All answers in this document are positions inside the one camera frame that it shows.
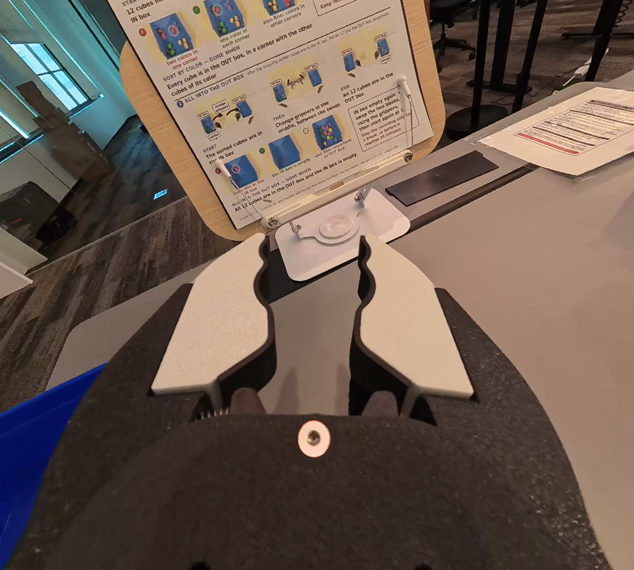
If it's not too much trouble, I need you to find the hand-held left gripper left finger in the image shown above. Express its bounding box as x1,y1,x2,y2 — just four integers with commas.
150,232,277,414

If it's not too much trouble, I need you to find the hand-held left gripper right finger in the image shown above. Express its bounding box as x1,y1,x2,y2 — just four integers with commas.
349,234,475,414

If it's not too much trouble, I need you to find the blue plastic bin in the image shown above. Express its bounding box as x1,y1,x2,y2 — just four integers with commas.
0,363,107,548

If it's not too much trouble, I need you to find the white stand base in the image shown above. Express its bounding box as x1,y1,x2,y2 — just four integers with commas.
274,188,412,282

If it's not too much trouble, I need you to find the black desk inlay plate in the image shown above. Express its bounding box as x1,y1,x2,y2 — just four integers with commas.
385,150,500,207

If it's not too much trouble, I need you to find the black pole with round disc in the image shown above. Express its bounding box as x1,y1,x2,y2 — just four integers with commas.
446,0,521,140

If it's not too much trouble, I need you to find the paper in plastic sleeve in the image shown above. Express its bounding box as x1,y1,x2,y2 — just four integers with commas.
471,87,634,182

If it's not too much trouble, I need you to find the cardboard box stack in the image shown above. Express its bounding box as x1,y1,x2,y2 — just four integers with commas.
15,82,115,184

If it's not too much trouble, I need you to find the printed instruction sheet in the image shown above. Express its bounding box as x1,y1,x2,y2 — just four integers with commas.
73,0,436,229

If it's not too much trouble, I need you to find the small grid window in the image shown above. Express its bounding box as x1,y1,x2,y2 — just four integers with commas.
10,42,92,110

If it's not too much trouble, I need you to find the white power strip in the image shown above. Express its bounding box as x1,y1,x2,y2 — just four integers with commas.
565,47,610,85

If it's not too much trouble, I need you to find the black office chair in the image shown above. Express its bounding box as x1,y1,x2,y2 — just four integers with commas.
428,0,483,62

